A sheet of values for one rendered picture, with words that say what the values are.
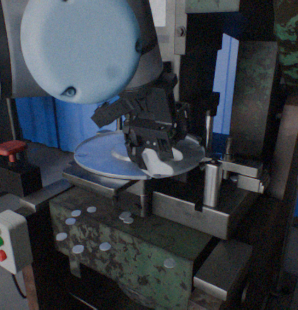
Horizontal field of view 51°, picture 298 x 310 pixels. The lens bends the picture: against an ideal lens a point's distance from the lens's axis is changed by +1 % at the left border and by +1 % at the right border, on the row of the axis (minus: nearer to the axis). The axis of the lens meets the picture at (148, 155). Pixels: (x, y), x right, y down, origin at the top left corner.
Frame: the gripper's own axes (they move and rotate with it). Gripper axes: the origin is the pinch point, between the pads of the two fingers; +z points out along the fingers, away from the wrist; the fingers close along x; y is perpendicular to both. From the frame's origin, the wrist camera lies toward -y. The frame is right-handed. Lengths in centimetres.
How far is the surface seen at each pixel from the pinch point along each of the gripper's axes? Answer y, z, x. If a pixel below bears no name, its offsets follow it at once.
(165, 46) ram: -5.9, -12.7, 21.5
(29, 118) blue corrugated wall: -216, 109, 104
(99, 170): -10.5, -0.1, -3.3
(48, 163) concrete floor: -168, 121, 70
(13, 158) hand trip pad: -42.3, 6.5, -2.4
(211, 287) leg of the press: 14.2, 12.0, -11.5
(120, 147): -13.5, 4.1, 7.0
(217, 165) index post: 8.9, 3.6, 7.5
